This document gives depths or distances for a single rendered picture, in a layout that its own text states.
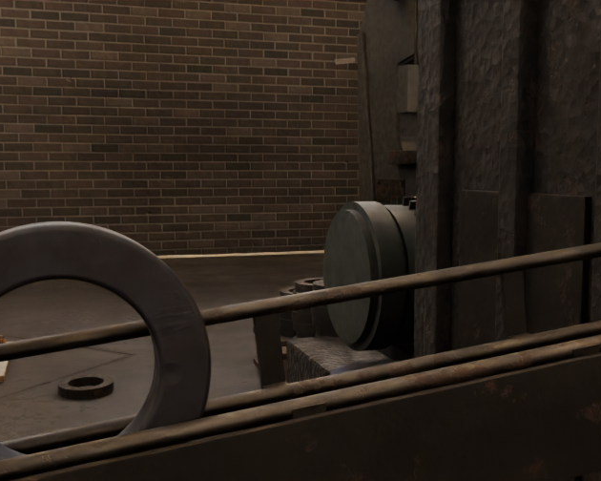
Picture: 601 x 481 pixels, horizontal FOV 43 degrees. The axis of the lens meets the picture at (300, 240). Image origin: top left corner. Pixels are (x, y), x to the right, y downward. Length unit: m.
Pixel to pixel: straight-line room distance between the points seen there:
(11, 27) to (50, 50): 0.33
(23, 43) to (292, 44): 2.24
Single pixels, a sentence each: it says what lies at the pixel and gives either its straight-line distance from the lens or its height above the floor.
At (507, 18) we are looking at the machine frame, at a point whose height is 0.96.
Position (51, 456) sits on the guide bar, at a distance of 0.48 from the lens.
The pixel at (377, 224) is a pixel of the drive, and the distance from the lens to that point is 1.81.
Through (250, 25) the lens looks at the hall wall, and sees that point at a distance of 6.85.
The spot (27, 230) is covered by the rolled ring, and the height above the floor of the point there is 0.73.
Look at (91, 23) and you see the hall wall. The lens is 6.65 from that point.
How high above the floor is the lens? 0.76
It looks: 5 degrees down
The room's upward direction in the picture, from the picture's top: straight up
